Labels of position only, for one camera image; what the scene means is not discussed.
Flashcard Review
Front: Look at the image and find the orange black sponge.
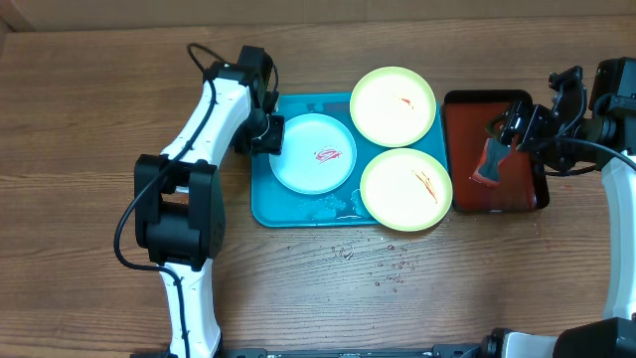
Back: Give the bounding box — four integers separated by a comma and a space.
471, 138, 511, 187

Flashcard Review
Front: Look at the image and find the light blue plate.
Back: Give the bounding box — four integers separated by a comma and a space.
269, 113, 357, 195

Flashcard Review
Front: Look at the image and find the yellow-green plate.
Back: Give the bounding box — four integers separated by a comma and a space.
360, 148, 453, 232
350, 67, 437, 148

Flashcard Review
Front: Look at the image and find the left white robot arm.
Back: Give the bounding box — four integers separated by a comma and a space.
113, 46, 284, 357

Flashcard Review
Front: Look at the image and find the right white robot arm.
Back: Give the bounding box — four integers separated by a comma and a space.
467, 57, 635, 358

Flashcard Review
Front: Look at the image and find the black red lacquer tray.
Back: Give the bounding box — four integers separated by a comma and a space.
442, 89, 550, 212

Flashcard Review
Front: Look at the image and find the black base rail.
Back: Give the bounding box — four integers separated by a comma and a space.
129, 342, 498, 358

